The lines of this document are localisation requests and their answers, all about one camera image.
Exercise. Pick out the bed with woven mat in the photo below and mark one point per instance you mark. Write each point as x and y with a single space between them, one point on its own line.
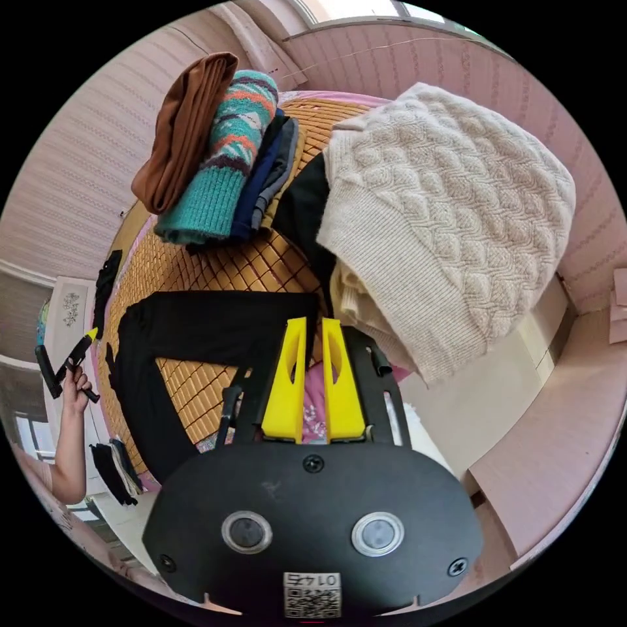
235 264

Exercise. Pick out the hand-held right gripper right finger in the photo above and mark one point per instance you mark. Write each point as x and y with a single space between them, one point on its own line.
347 397

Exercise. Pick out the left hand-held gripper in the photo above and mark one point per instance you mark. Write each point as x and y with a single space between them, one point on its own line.
74 361

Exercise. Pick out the person's left forearm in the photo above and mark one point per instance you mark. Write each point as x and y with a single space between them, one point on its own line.
69 458

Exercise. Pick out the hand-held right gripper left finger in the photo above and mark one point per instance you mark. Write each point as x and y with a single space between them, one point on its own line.
284 392

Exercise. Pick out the black long sleeve shirt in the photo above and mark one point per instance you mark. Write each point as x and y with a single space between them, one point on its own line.
205 323

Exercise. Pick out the person's body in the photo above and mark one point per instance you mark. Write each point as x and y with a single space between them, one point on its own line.
44 495

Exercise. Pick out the pile of dark clothes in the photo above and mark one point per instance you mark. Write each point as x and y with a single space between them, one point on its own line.
116 472

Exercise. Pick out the white cupboard with flower print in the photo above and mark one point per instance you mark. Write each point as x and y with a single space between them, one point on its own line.
66 333

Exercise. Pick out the black garment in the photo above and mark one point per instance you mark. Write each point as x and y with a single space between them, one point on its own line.
106 289

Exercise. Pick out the window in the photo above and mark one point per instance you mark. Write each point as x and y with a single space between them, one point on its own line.
32 436

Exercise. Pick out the pile of folded clothes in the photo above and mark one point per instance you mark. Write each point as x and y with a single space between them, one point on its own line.
215 161

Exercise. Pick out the pile of clothes with cream sweater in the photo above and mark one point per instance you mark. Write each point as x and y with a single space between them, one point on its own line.
441 196

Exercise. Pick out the person's left hand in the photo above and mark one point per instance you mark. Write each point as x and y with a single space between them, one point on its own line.
76 392

